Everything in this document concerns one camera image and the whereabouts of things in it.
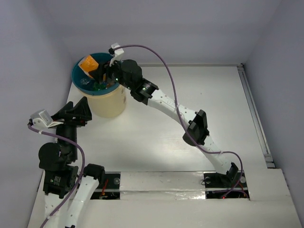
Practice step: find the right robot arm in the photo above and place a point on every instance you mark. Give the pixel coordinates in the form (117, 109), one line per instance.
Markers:
(128, 74)

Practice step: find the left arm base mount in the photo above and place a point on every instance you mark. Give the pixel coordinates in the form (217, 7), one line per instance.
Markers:
(109, 189)

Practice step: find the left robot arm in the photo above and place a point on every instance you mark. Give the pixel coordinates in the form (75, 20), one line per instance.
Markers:
(68, 182)

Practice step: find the aluminium rail right edge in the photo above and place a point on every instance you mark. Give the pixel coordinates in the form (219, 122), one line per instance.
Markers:
(256, 120)

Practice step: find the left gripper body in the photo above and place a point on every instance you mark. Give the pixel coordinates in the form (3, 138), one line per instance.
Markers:
(71, 119)

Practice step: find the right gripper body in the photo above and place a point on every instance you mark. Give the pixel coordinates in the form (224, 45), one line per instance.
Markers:
(115, 72)

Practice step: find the green plastic soda bottle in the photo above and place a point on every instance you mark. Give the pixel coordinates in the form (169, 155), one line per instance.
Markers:
(100, 86)

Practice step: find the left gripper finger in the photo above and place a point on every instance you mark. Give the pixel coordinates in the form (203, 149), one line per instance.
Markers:
(62, 113)
(81, 111)

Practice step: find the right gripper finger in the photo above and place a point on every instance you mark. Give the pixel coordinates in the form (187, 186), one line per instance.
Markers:
(104, 68)
(98, 75)

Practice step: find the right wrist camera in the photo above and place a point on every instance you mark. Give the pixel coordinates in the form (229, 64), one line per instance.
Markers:
(117, 52)

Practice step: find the small orange juice bottle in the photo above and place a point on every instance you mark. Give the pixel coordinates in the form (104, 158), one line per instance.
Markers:
(88, 64)

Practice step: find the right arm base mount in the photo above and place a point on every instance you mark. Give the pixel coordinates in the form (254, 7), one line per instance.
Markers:
(216, 188)

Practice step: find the teal and cream bin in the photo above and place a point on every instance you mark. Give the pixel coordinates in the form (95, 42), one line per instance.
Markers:
(107, 103)

